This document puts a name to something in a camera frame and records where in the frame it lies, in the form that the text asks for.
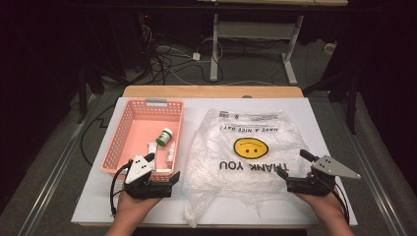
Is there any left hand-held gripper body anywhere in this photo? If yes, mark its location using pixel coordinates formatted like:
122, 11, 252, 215
123, 154, 173, 201

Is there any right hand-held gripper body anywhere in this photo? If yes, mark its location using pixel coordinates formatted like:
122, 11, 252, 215
286, 155, 362, 198

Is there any green and white medicine bottle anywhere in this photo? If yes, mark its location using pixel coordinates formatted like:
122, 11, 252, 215
155, 127, 174, 148

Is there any pink perforated plastic basket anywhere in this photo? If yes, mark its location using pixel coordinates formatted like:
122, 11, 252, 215
100, 97, 185, 182

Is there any clear plastic bag yellow smiley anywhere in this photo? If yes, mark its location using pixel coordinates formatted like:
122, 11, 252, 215
182, 108, 313, 229

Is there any person's right hand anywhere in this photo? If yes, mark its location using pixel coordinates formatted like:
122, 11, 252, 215
294, 187, 346, 221

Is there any person's left hand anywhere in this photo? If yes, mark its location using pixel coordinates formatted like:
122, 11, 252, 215
114, 191, 163, 227

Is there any dark tripod stand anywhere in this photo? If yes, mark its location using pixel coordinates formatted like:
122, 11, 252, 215
303, 70, 359, 136

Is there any white board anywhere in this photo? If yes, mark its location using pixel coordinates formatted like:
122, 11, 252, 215
71, 96, 358, 227

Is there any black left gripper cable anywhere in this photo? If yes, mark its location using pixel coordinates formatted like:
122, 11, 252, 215
109, 161, 133, 217

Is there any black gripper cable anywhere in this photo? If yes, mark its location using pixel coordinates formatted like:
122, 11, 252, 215
328, 183, 350, 225
109, 161, 133, 217

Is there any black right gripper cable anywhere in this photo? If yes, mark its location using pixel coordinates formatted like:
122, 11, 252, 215
328, 183, 350, 225

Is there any metal floor rail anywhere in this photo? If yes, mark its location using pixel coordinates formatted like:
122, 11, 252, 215
14, 93, 97, 236
329, 100, 409, 236

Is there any black floor cable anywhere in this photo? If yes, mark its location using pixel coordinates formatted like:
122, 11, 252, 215
80, 103, 116, 167

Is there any tangle of floor cables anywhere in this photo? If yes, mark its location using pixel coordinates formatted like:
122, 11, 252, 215
137, 24, 224, 87

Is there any white metal desk frame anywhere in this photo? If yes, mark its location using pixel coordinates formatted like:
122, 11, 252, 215
208, 13, 305, 87

